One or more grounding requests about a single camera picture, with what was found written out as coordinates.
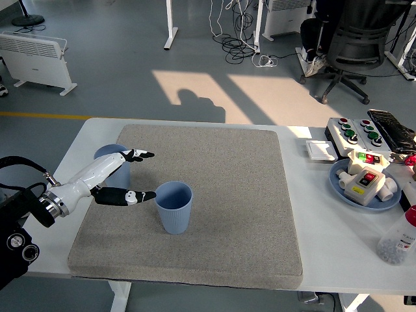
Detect white push-button control box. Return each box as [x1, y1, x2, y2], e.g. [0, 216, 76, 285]
[324, 116, 397, 159]

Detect white power adapter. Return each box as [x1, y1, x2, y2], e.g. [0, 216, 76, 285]
[259, 55, 279, 68]

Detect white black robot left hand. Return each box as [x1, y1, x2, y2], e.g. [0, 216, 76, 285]
[57, 148, 157, 215]

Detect black cable bundle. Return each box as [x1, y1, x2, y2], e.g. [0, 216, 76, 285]
[213, 0, 261, 64]

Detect blue plate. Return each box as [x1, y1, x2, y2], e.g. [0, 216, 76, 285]
[328, 158, 402, 213]

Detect white table leg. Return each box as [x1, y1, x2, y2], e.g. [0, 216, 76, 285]
[108, 281, 133, 312]
[340, 293, 371, 312]

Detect black office chair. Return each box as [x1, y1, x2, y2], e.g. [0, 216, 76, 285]
[299, 0, 404, 105]

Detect white box green red switches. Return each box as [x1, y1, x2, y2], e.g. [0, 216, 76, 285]
[346, 149, 390, 175]

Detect white pipe fitting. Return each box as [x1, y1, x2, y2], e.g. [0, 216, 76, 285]
[335, 168, 352, 189]
[376, 177, 399, 202]

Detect grey power strip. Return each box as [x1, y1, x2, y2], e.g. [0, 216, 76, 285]
[297, 291, 335, 306]

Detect black wrapped keyboard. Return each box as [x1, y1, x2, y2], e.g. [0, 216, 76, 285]
[367, 109, 416, 153]

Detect clear bottle red cap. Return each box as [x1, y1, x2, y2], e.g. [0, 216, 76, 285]
[376, 204, 416, 267]

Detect blue ribbed plastic cup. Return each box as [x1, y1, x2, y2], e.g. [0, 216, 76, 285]
[93, 144, 131, 189]
[154, 181, 193, 235]

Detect white desk foot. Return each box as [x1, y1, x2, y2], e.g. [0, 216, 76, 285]
[294, 47, 309, 77]

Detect white panel heater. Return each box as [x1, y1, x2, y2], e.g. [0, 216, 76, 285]
[261, 0, 318, 42]
[0, 31, 78, 97]

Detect grey-brown mat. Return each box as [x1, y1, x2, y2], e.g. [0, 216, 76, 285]
[67, 124, 304, 290]

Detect white desk leg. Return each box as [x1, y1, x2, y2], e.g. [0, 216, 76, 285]
[384, 0, 416, 81]
[163, 0, 179, 51]
[252, 0, 264, 54]

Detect white box red black switch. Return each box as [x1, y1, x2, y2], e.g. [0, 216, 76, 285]
[343, 166, 387, 207]

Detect person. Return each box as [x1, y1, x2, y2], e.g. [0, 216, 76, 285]
[299, 0, 345, 78]

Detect black fan stand base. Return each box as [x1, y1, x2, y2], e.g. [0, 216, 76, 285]
[12, 0, 46, 27]

